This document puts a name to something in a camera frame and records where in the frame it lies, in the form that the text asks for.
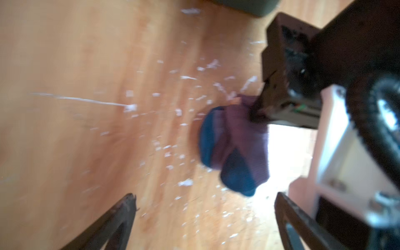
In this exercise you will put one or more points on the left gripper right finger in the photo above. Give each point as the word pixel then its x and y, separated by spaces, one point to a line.
pixel 297 227

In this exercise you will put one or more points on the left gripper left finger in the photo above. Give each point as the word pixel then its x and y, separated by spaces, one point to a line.
pixel 111 231

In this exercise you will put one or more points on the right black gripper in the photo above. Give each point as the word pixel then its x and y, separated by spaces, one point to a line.
pixel 301 60

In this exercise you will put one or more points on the purple yellow blue sock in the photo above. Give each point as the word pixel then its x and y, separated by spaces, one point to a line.
pixel 235 146

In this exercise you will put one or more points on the green divided organizer tray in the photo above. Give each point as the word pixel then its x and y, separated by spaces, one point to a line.
pixel 258 8

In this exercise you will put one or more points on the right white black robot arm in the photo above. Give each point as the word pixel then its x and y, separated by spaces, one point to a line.
pixel 373 105

